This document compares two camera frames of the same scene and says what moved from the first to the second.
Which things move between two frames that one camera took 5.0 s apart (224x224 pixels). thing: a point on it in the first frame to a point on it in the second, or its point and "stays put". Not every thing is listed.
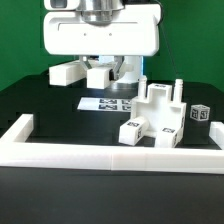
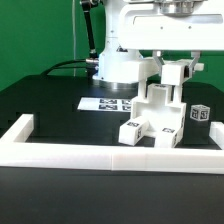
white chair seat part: [160, 108] stays put
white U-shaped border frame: [15, 151] stays put
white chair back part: [73, 72] to [153, 71]
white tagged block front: [131, 132] stays put
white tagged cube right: [199, 112] stays put
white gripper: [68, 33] to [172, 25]
